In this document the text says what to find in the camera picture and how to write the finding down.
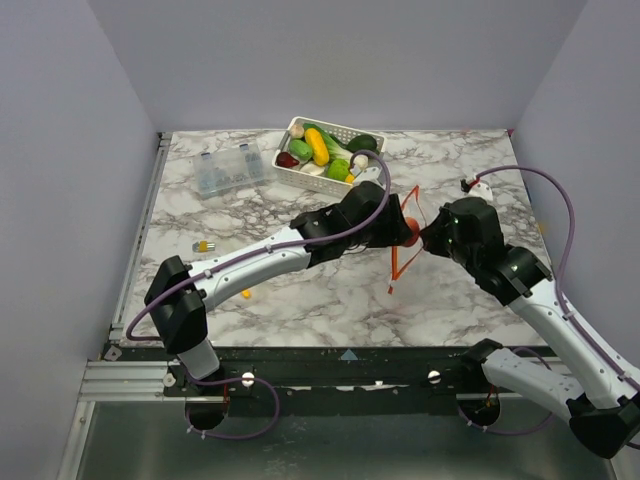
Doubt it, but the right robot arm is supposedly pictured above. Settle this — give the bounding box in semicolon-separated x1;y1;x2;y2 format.
420;197;639;459

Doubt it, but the dark green toy avocado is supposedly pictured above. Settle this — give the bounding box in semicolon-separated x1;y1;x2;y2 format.
346;134;379;153

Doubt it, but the small yellow grey connector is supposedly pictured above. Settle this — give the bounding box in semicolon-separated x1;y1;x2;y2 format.
192;241;216;253

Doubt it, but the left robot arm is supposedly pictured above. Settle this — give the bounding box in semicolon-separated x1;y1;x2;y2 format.
144;181;413;395

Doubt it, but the yellow toy corn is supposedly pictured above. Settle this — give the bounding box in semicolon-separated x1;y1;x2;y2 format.
304;128;330;167

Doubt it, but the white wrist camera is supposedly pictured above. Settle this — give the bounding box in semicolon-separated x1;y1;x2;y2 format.
460;178;494;202
350;166;386;188

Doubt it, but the white perforated plastic basket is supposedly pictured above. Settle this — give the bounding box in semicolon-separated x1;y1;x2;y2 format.
271;116;388;197

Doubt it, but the aluminium extrusion rail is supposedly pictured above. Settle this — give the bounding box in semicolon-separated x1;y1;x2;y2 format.
57;132;173;479

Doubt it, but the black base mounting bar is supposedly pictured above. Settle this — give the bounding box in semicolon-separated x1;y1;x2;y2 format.
81;347;507;423

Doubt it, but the toy bok choy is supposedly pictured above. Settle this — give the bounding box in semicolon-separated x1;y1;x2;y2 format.
303;123;352;165

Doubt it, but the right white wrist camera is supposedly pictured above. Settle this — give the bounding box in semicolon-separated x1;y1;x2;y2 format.
460;178;494;202

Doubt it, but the light green toy vegetable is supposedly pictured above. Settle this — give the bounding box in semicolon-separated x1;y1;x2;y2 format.
288;139;313;162

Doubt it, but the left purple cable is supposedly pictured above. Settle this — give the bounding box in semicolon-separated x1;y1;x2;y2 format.
124;149;394;441

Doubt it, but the toy garlic bulb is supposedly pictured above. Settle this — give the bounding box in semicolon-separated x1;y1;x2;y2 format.
288;124;305;139

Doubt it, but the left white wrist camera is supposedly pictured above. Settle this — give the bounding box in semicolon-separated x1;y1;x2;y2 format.
350;166;386;188

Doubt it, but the lime green toy fruit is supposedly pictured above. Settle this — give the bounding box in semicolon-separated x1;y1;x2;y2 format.
326;159;351;183

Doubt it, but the toy peach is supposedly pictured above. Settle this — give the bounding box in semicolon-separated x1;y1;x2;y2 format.
402;217;421;248

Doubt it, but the clear plastic parts box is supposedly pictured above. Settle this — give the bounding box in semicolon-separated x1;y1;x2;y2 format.
192;143;268;199

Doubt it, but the clear orange zip bag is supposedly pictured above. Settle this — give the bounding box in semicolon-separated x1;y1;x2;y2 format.
387;185;428;295

